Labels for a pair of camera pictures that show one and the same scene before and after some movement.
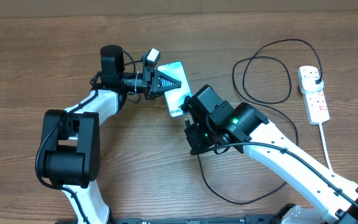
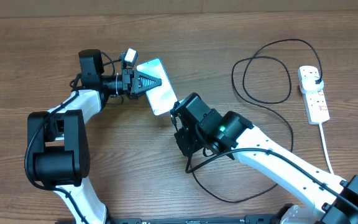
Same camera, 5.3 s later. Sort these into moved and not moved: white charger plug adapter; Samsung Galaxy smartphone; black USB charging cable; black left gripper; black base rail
Moved: Samsung Galaxy smartphone; black USB charging cable; black left gripper
Not moved: black base rail; white charger plug adapter
